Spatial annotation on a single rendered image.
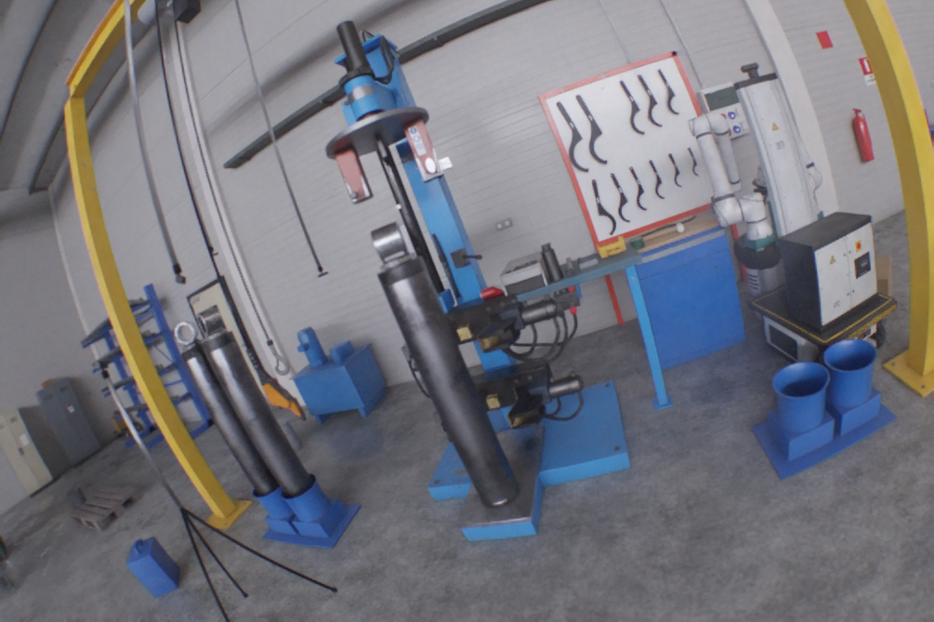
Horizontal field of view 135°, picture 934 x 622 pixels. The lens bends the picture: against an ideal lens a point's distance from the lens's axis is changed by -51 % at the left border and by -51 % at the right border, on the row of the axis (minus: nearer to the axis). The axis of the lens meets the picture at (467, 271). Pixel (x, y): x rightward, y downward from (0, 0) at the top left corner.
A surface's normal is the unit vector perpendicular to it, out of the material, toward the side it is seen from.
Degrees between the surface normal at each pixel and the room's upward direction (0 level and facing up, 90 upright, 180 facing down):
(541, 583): 0
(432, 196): 90
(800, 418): 90
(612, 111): 90
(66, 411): 90
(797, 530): 0
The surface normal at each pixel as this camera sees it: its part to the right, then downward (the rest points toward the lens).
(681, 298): -0.23, 0.22
